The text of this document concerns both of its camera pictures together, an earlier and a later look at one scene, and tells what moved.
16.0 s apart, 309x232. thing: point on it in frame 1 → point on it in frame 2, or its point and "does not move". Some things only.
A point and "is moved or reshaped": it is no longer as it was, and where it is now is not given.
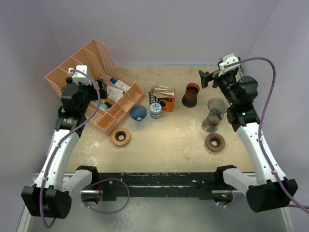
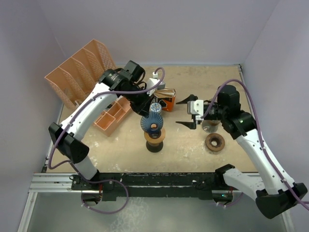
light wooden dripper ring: [120, 136] → [155, 140]
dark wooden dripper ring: [219, 139] does not move
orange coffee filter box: [165, 96] does not move
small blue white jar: [155, 110] does not move
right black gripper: [206, 77] → [190, 124]
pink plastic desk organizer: [122, 94] does not move
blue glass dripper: [138, 112] is moved or reshaped
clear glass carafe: [210, 124] does not move
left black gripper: [90, 87] → [143, 108]
